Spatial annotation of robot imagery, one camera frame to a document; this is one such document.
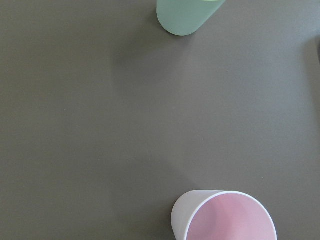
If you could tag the green plastic cup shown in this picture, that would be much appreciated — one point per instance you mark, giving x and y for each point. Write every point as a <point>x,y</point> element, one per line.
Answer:
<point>184,17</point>

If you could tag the pink plastic cup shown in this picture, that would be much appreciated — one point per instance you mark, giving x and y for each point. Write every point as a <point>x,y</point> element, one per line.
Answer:
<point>221,215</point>

